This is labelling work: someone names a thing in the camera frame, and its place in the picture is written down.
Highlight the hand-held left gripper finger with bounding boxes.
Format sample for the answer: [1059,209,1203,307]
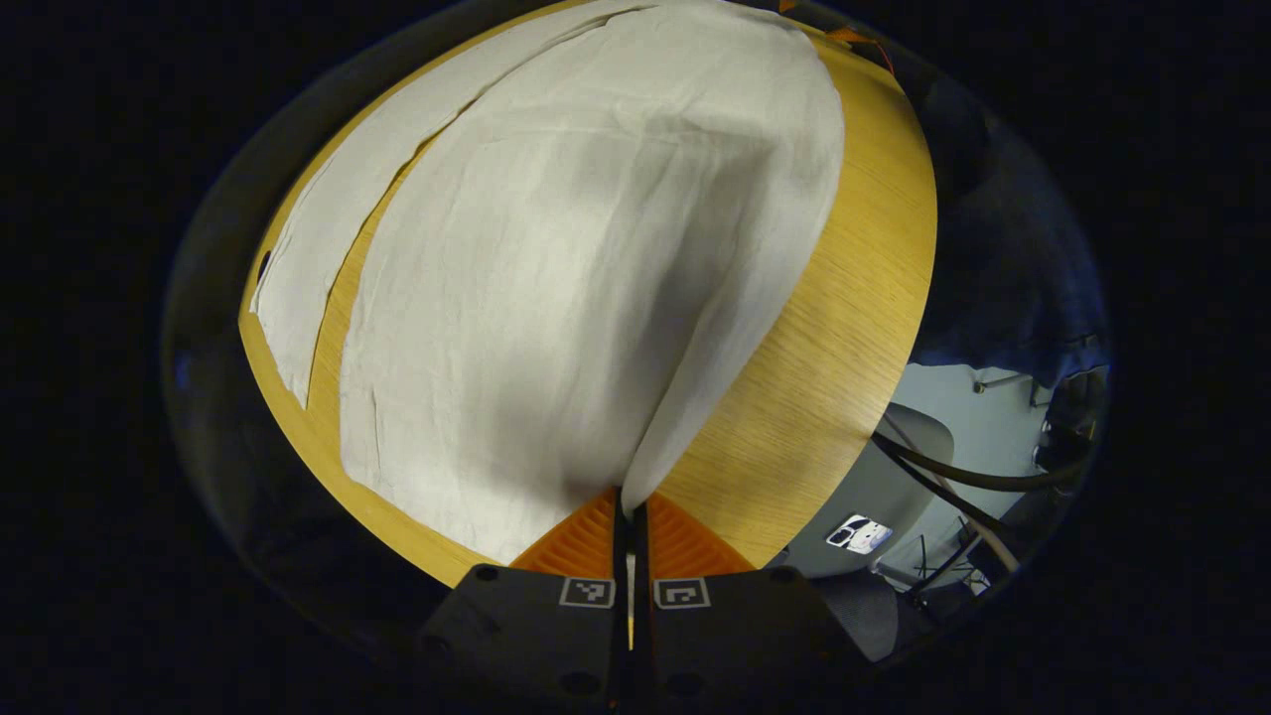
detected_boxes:
[417,487,632,711]
[633,492,875,711]

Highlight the grey chair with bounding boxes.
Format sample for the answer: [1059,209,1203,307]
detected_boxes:
[770,402,956,579]

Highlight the white jeans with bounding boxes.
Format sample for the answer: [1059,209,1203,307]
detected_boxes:
[248,0,847,567]

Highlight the black curved tube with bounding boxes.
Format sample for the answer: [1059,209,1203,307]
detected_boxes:
[872,430,1088,495]

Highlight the person's dark clothing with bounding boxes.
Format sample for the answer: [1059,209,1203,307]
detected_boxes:
[894,60,1111,388]

